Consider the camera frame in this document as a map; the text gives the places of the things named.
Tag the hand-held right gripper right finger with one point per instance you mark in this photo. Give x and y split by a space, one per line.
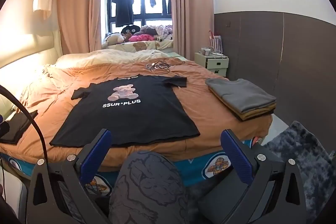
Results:
236 158

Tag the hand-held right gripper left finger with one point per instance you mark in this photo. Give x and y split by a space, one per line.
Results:
95 158

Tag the black bear print t-shirt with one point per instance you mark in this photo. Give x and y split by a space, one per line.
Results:
126 119

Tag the pile of mixed clothes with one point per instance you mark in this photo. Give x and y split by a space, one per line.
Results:
160 31

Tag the teal printed bed sheet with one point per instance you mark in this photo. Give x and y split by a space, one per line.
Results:
194 169

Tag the mustard folded shirt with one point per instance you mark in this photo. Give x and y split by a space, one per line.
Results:
249 115

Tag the bed with orange sheet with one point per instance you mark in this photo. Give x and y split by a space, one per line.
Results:
210 113

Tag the person's leg in printed pants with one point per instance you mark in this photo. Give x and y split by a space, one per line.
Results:
147 187

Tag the grey fluffy rug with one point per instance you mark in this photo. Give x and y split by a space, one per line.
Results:
302 161

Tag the dark folded cloth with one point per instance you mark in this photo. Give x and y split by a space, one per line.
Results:
18 124

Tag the pale green nightstand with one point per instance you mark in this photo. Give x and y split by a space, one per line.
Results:
215 64

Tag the cream duvet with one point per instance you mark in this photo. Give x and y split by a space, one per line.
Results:
105 57

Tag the white power strip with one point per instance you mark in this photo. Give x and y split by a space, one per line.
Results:
220 55

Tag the small white appliance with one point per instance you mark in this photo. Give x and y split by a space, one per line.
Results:
205 51

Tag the striped paper bag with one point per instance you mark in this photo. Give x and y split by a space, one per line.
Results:
216 43

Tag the white plush toy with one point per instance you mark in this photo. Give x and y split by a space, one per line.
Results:
114 39

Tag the cream padded headboard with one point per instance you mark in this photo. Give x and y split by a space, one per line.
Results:
29 56

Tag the bear print window seat sheet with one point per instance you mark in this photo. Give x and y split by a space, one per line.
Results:
147 45

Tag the pink plush toy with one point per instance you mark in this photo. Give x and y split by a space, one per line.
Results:
143 37

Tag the black plush toy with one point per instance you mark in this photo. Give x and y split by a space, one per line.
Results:
130 29

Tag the hanging black jacket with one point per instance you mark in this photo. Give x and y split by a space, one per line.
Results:
123 3

